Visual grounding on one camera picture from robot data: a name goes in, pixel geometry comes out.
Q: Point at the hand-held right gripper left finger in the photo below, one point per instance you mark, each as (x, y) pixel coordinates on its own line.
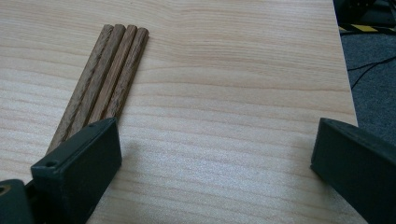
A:
(81, 168)

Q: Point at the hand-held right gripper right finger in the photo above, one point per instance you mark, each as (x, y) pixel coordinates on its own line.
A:
(358, 168)

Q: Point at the row of wooden chopsticks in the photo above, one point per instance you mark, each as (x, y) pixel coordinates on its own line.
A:
(106, 77)

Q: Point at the black striped stand base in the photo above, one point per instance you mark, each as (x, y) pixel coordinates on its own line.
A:
(367, 12)

